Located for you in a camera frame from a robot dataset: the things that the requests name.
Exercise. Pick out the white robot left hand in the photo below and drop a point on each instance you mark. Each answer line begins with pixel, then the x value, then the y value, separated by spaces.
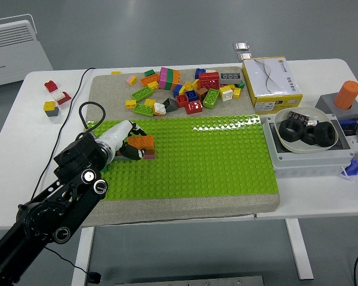
pixel 114 134

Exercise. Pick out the multicoloured brick stack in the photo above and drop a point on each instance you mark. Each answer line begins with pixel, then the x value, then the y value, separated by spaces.
pixel 163 78

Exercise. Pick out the dark green toy brick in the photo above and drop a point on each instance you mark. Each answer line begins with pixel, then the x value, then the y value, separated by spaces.
pixel 170 79

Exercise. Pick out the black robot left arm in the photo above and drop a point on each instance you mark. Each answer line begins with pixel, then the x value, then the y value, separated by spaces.
pixel 47 214

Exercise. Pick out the grey flat toy brick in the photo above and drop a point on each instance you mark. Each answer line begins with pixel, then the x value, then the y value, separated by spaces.
pixel 121 159

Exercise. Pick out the lime green toy brick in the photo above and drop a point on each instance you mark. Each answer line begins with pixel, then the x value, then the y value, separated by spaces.
pixel 141 93
pixel 143 110
pixel 211 99

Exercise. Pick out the pink flat toy brick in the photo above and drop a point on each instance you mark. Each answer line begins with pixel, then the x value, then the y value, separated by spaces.
pixel 149 156

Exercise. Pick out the dark orange toy brick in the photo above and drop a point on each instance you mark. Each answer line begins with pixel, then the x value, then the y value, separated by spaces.
pixel 153 151

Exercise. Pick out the white and orange brick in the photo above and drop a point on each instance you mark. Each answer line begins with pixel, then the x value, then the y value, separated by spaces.
pixel 159 108

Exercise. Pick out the pink and yellow brick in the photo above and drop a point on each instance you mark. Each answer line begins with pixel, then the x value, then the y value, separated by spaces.
pixel 131 80

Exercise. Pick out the red slope toy brick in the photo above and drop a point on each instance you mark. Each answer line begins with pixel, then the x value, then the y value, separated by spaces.
pixel 66 98

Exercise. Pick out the small yellow flat brick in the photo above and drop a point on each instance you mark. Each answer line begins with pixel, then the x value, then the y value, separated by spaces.
pixel 116 72

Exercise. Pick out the dark grey slope brick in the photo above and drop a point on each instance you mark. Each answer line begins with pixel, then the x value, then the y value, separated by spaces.
pixel 170 105

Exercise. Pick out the long orange toy brick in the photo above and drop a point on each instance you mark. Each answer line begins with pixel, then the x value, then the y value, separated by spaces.
pixel 149 80

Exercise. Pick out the small white toy brick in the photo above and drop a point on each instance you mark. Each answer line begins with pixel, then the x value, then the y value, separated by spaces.
pixel 58 95

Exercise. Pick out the small dark green brick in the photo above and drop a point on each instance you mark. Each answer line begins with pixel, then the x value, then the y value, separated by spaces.
pixel 149 73

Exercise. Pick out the blue toy brick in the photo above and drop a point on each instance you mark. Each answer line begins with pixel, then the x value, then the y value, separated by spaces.
pixel 199 73
pixel 177 91
pixel 192 95

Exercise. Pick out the red stepped toy brick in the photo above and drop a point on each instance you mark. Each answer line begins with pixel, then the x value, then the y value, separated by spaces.
pixel 51 86

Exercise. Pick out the yellow slope toy brick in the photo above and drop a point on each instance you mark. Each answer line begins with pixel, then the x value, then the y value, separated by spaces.
pixel 187 87

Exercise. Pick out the green studded baseplate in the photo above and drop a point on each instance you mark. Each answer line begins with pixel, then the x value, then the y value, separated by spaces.
pixel 197 167

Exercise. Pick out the brown toy brick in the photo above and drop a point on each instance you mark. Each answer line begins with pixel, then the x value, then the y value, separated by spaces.
pixel 201 93

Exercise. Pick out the large red toy brick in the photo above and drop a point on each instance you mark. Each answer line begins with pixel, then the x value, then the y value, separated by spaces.
pixel 209 80

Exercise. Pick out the cream flat toy brick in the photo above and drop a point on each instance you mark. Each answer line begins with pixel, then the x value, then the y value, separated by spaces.
pixel 210 71

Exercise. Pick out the white and yellow brick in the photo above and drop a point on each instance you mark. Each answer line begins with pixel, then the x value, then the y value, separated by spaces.
pixel 226 94

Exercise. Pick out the grey three-hole brick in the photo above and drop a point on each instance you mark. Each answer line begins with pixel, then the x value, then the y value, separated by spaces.
pixel 230 78

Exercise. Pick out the small green toy brick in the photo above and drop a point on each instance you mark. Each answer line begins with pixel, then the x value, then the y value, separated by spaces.
pixel 241 85

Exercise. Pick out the grey-brown mat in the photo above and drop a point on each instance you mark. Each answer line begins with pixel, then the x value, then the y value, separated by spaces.
pixel 182 208

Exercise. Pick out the white table leg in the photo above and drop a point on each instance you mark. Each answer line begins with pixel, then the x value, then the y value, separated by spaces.
pixel 298 250
pixel 85 253

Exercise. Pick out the white panel heater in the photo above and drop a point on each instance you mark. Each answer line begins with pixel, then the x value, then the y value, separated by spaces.
pixel 15 56

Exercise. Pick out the silver floor socket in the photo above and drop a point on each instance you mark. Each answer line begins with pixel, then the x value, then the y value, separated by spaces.
pixel 241 46
pixel 245 57

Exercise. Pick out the white and yellow cardboard box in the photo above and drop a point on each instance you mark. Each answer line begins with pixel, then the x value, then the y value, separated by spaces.
pixel 271 83

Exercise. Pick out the large black nut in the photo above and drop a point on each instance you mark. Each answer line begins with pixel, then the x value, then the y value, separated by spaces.
pixel 286 131
pixel 329 137

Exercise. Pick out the dark circuit board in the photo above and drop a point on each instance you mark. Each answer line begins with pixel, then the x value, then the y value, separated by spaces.
pixel 298 117

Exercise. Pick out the white bowl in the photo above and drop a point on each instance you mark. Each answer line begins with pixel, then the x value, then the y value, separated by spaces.
pixel 301 149

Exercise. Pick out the small black nut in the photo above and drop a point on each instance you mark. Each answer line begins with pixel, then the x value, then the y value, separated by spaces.
pixel 308 138

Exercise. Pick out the light grey junction box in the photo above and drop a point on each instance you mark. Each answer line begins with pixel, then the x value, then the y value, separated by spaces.
pixel 310 164

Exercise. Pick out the blue and black fixture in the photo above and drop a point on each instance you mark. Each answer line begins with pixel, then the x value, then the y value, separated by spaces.
pixel 347 126

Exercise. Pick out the white zip tie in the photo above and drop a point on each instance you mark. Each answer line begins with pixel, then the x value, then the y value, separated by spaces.
pixel 346 175

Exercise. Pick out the orange cylinder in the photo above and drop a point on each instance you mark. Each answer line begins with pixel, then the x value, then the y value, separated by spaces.
pixel 347 93

